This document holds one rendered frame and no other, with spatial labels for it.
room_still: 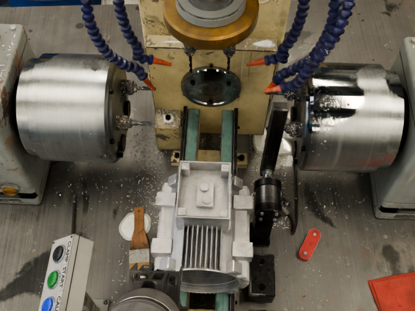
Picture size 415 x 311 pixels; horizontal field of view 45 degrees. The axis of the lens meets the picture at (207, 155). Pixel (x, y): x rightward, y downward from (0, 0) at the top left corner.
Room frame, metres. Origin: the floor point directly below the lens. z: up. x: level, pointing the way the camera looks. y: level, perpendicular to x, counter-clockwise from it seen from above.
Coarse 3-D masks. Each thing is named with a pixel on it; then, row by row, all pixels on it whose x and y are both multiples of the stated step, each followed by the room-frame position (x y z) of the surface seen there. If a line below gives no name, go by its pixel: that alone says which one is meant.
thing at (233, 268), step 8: (176, 176) 0.48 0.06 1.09; (168, 184) 0.47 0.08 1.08; (176, 184) 0.47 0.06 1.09; (232, 184) 0.47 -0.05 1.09; (240, 184) 0.47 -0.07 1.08; (160, 264) 0.30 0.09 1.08; (168, 264) 0.30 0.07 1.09; (232, 264) 0.30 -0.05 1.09; (240, 264) 0.30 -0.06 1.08; (232, 272) 0.29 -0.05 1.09; (240, 272) 0.29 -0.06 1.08
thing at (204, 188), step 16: (192, 176) 0.47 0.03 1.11; (208, 176) 0.47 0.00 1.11; (224, 176) 0.47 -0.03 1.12; (192, 192) 0.44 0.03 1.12; (208, 192) 0.43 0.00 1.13; (224, 192) 0.44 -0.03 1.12; (176, 208) 0.39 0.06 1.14; (192, 208) 0.40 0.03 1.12; (208, 208) 0.40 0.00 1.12; (224, 208) 0.40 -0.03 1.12; (176, 224) 0.37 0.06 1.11; (192, 224) 0.37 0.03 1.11; (208, 224) 0.37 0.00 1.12; (224, 224) 0.37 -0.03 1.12
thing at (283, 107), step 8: (272, 104) 0.55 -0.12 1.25; (280, 104) 0.55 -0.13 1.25; (272, 112) 0.54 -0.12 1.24; (280, 112) 0.53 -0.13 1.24; (272, 120) 0.54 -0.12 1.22; (280, 120) 0.53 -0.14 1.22; (272, 128) 0.54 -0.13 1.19; (280, 128) 0.53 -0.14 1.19; (272, 136) 0.54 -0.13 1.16; (280, 136) 0.53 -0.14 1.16; (264, 144) 0.55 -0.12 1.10; (272, 144) 0.54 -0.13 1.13; (264, 152) 0.54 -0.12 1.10; (272, 152) 0.53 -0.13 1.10; (264, 160) 0.54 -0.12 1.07; (272, 160) 0.53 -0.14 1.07; (264, 168) 0.54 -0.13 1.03; (272, 168) 0.53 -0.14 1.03
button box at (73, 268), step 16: (64, 240) 0.35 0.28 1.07; (80, 240) 0.35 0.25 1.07; (64, 256) 0.32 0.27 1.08; (80, 256) 0.32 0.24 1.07; (48, 272) 0.30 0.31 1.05; (64, 272) 0.29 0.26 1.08; (80, 272) 0.29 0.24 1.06; (48, 288) 0.26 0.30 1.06; (64, 288) 0.26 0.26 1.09; (80, 288) 0.26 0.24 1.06; (64, 304) 0.23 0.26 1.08; (80, 304) 0.24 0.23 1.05
